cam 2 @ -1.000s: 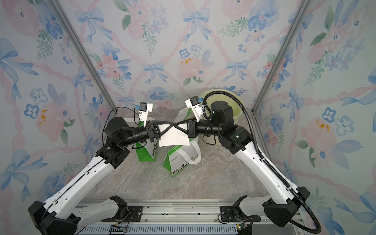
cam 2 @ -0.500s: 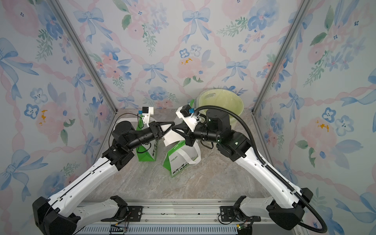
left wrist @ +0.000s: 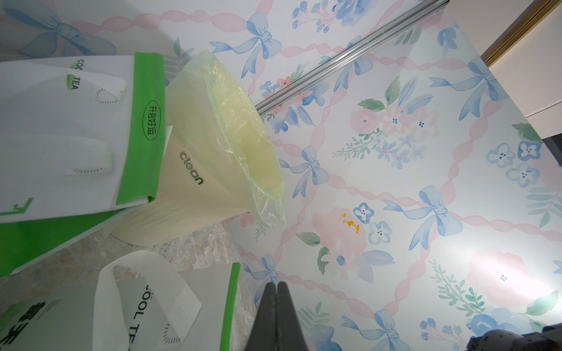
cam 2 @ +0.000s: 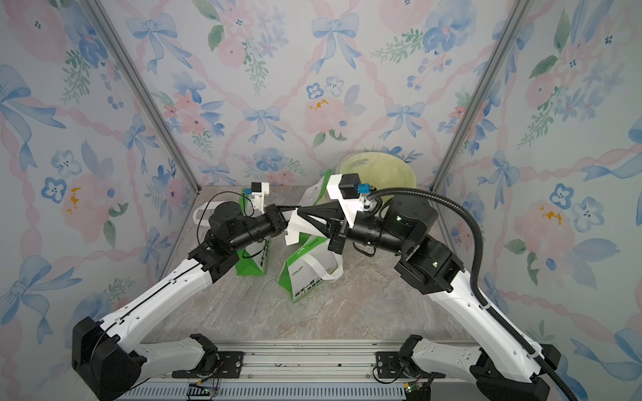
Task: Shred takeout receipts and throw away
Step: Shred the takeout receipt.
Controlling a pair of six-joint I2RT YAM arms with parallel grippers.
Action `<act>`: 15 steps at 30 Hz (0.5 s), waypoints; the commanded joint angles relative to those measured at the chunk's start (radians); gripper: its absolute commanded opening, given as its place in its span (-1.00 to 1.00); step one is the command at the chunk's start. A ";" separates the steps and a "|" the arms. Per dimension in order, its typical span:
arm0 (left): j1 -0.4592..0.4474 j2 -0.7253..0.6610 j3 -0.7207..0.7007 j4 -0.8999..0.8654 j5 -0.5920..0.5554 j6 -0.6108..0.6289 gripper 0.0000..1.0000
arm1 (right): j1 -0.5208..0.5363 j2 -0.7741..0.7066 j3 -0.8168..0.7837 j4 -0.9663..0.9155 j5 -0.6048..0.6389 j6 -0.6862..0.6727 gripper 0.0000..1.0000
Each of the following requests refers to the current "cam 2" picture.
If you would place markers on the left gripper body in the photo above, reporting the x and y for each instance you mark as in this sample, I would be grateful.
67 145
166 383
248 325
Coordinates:
277 225

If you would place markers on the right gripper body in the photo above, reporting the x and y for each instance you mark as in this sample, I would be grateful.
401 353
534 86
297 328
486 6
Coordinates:
342 235

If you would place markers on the bag receipt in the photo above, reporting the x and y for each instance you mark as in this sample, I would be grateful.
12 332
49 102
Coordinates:
299 230

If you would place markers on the green white bag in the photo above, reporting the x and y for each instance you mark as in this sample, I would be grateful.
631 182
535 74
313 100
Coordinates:
317 194
309 266
253 258

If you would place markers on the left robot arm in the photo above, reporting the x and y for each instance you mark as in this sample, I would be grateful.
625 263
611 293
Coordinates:
108 353

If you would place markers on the cream trash bin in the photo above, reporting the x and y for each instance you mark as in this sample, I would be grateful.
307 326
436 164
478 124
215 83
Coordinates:
381 173

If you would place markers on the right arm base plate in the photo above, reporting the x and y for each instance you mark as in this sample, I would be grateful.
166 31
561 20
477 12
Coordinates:
389 366

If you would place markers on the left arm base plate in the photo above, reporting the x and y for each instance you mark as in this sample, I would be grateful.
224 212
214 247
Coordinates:
222 365

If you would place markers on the aluminium front rail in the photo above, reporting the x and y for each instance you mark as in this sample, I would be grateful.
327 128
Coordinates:
305 370

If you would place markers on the left aluminium corner post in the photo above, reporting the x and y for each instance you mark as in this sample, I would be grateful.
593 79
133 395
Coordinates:
99 17

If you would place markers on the aluminium corner post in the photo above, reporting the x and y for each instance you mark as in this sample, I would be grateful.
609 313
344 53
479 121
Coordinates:
99 17
513 25

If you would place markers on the right aluminium corner post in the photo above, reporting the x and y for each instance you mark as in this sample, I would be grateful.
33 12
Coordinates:
513 25

